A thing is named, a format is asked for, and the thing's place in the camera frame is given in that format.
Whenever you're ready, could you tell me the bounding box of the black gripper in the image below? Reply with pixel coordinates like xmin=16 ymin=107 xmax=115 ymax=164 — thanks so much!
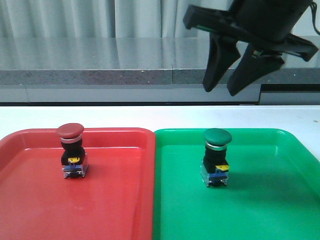
xmin=183 ymin=0 xmax=318 ymax=96

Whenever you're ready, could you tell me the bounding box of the grey pleated curtain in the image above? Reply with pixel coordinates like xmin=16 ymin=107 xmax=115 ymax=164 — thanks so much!
xmin=0 ymin=0 xmax=232 ymax=38

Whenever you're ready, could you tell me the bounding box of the red mushroom push button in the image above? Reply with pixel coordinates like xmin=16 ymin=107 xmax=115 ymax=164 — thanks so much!
xmin=55 ymin=123 xmax=89 ymax=179

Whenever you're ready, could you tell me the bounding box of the green plastic tray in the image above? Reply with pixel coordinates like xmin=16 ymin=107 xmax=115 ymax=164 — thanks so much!
xmin=152 ymin=128 xmax=320 ymax=240

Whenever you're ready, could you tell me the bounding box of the green mushroom push button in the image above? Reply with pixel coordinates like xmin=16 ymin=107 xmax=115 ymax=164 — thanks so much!
xmin=200 ymin=128 xmax=232 ymax=187

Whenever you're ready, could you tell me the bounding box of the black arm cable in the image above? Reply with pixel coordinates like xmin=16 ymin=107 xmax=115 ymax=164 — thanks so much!
xmin=309 ymin=0 xmax=320 ymax=36

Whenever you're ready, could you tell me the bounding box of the red plastic tray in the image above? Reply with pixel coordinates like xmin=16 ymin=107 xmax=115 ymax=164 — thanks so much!
xmin=0 ymin=128 xmax=156 ymax=240

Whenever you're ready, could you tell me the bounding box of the grey granite counter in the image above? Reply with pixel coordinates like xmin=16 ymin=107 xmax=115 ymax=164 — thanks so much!
xmin=0 ymin=37 xmax=320 ymax=105

